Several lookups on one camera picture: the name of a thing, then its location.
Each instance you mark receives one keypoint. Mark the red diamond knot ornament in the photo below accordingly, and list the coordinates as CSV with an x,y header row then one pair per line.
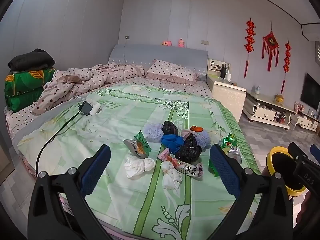
x,y
270,41

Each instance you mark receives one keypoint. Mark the pink figurines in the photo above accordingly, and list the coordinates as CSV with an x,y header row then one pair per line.
x,y
299,107

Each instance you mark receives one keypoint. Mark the small green wrapper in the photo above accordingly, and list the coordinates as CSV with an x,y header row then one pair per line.
x,y
211,170

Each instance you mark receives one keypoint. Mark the green floral bedspread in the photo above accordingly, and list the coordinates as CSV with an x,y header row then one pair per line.
x,y
125,120

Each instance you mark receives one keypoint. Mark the green leaf-print folded blanket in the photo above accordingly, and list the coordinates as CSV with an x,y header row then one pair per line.
x,y
22,87

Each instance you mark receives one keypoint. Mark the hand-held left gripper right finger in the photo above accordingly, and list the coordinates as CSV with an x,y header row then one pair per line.
x,y
223,172

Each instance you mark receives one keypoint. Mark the polka-dot bed sheet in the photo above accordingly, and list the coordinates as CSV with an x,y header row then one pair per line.
x,y
15,120

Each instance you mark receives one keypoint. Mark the cream TV cabinet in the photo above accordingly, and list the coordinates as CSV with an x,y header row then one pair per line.
x,y
265,115

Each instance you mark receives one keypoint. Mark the pink polka-dot pillow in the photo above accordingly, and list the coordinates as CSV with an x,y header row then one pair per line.
x,y
170,71

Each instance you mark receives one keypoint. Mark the cream nightstand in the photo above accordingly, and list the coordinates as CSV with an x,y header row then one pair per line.
x,y
227,97

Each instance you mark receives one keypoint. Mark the orange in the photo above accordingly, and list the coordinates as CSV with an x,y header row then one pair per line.
x,y
196,129

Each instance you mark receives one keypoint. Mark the small black plastic bag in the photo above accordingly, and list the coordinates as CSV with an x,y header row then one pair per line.
x,y
170,128

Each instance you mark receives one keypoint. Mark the white red snack wrapper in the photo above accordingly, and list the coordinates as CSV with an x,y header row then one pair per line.
x,y
190,171

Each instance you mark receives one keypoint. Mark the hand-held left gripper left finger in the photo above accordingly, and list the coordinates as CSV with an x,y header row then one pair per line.
x,y
96,170

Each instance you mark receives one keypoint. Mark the white tissue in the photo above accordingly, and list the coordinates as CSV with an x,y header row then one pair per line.
x,y
138,166
171,177

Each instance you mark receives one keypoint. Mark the black folded clothing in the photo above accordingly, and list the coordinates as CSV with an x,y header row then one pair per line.
x,y
32,60

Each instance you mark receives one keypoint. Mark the large black plastic bag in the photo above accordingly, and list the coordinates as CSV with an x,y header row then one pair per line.
x,y
187,151

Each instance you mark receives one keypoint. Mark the white power strip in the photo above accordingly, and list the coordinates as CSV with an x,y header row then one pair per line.
x,y
96,106

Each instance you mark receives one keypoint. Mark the dark items on cabinet shelf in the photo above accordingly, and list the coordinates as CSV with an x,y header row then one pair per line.
x,y
282,117

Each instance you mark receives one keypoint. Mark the white baby bottle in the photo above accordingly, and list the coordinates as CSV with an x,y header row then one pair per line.
x,y
257,90

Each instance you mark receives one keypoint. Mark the small pink packet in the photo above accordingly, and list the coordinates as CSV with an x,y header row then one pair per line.
x,y
163,154

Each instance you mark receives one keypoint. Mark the small cream side cabinet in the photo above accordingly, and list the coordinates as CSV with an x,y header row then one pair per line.
x,y
305,122

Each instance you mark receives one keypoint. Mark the grey upholstered bed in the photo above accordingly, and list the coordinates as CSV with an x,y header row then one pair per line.
x,y
160,55

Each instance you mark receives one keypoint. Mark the yellow trash can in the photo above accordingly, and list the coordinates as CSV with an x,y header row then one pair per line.
x,y
268,163

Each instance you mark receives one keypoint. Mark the white wall outlet strip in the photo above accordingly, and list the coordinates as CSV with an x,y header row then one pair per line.
x,y
205,42

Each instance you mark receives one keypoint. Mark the pink polka-dot quilt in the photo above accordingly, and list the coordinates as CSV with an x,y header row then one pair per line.
x,y
107,76

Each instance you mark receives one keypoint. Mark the blue glove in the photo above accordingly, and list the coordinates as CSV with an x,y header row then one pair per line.
x,y
172,141

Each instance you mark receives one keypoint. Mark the pink cloth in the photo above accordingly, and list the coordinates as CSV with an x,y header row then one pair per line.
x,y
186,133

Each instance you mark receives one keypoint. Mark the flat green pad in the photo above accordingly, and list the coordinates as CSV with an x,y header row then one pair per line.
x,y
214,76

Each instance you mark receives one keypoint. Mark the black power adapter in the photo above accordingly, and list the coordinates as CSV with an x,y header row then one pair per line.
x,y
86,108

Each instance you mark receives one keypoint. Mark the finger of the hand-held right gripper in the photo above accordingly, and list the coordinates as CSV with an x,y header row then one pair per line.
x,y
297,153
315,152

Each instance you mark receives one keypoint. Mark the black flat television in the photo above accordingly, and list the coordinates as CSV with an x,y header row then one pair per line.
x,y
311,92

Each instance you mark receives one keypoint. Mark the yellow plush toy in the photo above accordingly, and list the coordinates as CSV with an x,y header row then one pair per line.
x,y
279,100

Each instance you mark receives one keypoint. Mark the orange green snack packet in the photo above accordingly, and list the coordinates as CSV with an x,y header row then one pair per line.
x,y
142,147

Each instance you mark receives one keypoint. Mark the light purple bath pouf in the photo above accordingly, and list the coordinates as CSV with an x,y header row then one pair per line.
x,y
153,131
205,138

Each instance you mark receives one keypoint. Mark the black thermos bottle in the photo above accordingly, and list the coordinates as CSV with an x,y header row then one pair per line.
x,y
222,72

